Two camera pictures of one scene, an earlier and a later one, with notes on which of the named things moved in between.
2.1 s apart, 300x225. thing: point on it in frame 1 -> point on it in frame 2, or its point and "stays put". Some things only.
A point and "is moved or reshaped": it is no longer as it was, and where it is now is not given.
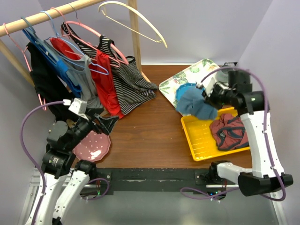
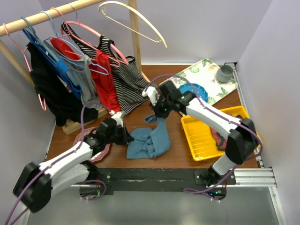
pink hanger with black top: x=22 y=50 stays put
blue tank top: x=192 y=102 is moved or reshaped
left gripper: x=106 y=123 -> x=125 y=138
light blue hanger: x=68 y=43 stays put
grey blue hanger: x=33 y=34 stays put
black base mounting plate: x=108 y=181 stays put
